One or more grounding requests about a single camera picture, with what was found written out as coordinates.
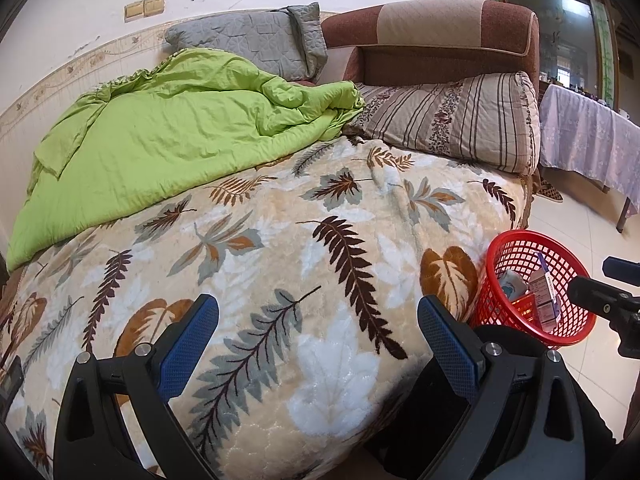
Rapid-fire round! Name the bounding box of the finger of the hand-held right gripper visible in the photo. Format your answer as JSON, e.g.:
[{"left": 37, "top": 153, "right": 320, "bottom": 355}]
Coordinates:
[
  {"left": 602, "top": 256, "right": 640, "bottom": 287},
  {"left": 568, "top": 276, "right": 640, "bottom": 356}
]

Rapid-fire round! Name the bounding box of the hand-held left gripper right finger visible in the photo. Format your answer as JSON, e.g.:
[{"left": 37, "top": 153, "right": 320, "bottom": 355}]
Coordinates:
[{"left": 417, "top": 295, "right": 587, "bottom": 480}]

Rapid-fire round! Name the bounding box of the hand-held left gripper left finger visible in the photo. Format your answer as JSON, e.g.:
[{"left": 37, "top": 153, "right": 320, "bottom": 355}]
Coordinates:
[{"left": 54, "top": 294, "right": 220, "bottom": 480}]

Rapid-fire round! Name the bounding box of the long white carton box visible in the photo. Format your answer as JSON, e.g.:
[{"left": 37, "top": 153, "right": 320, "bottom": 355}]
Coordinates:
[{"left": 530, "top": 271, "right": 567, "bottom": 333}]

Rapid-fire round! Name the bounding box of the red plastic mesh basket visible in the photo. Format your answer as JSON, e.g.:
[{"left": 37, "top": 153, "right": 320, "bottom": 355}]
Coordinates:
[{"left": 469, "top": 230, "right": 598, "bottom": 350}]

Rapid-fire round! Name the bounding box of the person's dark trouser leg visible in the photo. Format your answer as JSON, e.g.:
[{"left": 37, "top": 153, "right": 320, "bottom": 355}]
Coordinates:
[{"left": 365, "top": 325, "right": 618, "bottom": 480}]

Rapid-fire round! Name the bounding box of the leopard print slipper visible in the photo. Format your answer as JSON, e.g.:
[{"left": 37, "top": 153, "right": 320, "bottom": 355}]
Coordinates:
[{"left": 535, "top": 180, "right": 564, "bottom": 204}]

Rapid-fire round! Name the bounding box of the leaf print blanket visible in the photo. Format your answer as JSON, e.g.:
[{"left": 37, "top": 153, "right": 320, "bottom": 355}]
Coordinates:
[{"left": 0, "top": 132, "right": 532, "bottom": 480}]

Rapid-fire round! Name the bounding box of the table with lilac cloth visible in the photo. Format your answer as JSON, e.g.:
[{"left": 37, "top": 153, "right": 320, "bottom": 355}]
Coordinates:
[{"left": 539, "top": 82, "right": 640, "bottom": 211}]

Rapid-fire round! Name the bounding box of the black smartphone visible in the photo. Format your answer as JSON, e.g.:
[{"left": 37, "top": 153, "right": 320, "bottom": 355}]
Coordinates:
[{"left": 0, "top": 357, "right": 25, "bottom": 413}]

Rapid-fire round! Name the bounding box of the green quilt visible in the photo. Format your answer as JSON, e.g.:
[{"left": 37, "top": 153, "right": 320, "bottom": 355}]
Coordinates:
[{"left": 6, "top": 47, "right": 366, "bottom": 271}]

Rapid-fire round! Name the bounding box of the striped beige pillow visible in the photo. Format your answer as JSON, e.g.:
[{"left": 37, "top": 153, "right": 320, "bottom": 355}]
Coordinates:
[{"left": 342, "top": 71, "right": 542, "bottom": 176}]

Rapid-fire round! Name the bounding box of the wooden framed window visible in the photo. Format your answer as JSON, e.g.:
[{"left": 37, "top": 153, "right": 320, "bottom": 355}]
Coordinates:
[{"left": 475, "top": 0, "right": 640, "bottom": 116}]

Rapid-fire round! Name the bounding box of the brown padded headboard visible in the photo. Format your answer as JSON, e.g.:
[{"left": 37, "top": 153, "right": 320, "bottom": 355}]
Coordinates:
[{"left": 320, "top": 0, "right": 542, "bottom": 88}]

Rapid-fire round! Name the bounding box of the grey quilted pillow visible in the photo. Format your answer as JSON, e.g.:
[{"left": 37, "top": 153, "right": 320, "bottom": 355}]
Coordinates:
[{"left": 164, "top": 2, "right": 328, "bottom": 82}]

